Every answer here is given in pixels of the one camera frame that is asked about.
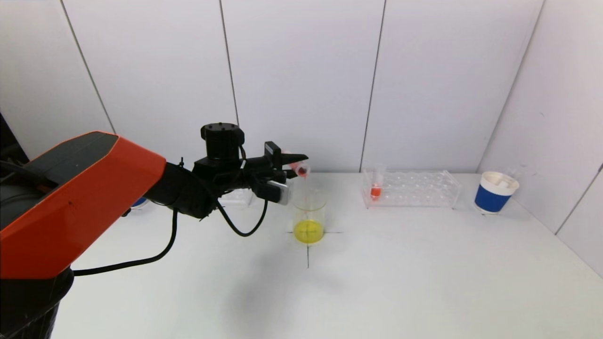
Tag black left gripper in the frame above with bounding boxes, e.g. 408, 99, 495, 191
246, 141, 309, 179

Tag test tube with red pigment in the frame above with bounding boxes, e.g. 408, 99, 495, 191
285, 159, 311, 179
370, 163, 387, 201

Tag clear plastic test tube rack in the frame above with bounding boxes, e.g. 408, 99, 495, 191
218, 187, 256, 207
361, 170, 462, 210

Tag clear glass beaker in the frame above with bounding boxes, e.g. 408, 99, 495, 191
292, 189, 327, 245

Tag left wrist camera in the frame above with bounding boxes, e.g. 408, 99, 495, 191
252, 179, 291, 206

